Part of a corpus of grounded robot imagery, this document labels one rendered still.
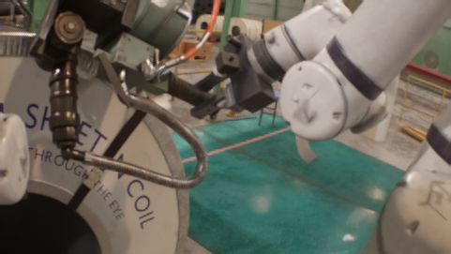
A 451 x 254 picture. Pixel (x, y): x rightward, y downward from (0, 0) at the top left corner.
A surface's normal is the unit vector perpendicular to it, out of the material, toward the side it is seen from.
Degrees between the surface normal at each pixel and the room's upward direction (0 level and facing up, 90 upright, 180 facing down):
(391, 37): 104
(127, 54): 58
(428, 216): 13
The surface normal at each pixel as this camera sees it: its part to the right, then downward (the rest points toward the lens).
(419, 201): -0.04, -0.93
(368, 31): -0.74, 0.07
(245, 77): -0.62, -0.27
